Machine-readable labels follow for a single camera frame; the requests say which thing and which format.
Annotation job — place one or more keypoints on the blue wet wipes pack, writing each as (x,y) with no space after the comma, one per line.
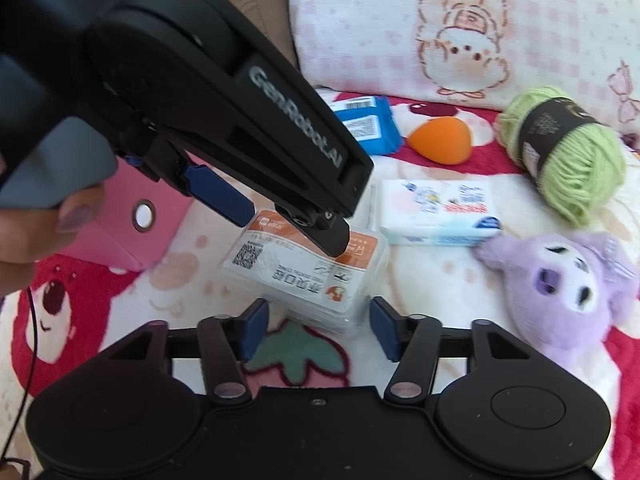
(371,122)

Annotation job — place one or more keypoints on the person's left hand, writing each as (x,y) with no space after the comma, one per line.
(27,236)

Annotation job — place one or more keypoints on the orange makeup sponge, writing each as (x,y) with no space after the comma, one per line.
(445,140)

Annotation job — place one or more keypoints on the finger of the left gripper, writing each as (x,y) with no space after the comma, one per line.
(218,195)
(329,235)

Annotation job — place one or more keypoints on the green yarn ball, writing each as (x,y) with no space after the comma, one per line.
(575,162)

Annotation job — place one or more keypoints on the white tissue pack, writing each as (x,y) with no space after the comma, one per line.
(453,213)

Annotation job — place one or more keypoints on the clear floss pick box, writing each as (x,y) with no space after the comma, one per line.
(272,260)

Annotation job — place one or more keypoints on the cartoon bear blanket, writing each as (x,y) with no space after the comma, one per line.
(92,305)

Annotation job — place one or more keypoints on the pink checkered pillow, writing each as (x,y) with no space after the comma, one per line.
(479,53)

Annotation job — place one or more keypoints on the purple plush toy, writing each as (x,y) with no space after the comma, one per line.
(563,292)

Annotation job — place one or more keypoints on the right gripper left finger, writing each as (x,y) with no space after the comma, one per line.
(225,343)

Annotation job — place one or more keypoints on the pink cardboard box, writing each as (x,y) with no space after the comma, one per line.
(136,225)

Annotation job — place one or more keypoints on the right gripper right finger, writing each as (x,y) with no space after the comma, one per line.
(412,342)

